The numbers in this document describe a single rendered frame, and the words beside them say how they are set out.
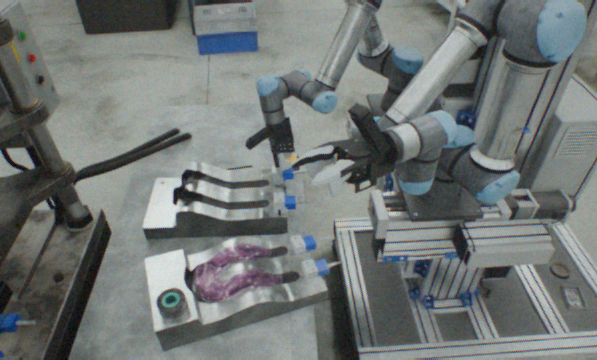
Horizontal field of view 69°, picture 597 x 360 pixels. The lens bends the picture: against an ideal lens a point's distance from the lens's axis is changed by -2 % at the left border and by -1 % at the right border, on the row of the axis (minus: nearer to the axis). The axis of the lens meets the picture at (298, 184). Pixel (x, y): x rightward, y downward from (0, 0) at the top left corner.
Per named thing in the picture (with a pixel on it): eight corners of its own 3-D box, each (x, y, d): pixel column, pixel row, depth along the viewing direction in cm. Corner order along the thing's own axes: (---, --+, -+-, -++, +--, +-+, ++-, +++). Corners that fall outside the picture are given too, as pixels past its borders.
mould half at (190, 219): (285, 185, 176) (285, 158, 167) (287, 234, 157) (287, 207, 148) (159, 189, 175) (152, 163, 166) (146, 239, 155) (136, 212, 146)
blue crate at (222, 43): (256, 35, 476) (255, 15, 462) (258, 52, 446) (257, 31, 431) (199, 39, 470) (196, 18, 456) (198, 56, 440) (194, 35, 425)
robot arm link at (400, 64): (405, 96, 163) (411, 62, 154) (378, 82, 170) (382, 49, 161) (425, 85, 168) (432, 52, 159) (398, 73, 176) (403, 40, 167)
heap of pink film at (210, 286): (268, 245, 146) (267, 229, 141) (285, 287, 133) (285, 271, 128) (189, 266, 139) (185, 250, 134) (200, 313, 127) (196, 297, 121)
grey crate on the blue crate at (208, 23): (255, 16, 462) (254, 2, 452) (257, 32, 432) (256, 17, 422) (196, 19, 456) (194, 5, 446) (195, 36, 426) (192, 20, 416)
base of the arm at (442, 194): (452, 174, 145) (460, 150, 138) (469, 206, 134) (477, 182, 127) (407, 176, 144) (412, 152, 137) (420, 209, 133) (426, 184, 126)
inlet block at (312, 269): (339, 260, 145) (340, 250, 141) (345, 272, 141) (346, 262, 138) (301, 272, 141) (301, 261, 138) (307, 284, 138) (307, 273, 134)
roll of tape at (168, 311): (175, 324, 118) (172, 317, 116) (152, 311, 121) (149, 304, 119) (193, 301, 124) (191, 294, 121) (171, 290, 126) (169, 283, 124)
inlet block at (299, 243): (326, 237, 152) (327, 226, 149) (332, 248, 149) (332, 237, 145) (290, 247, 149) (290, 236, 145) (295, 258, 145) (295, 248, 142)
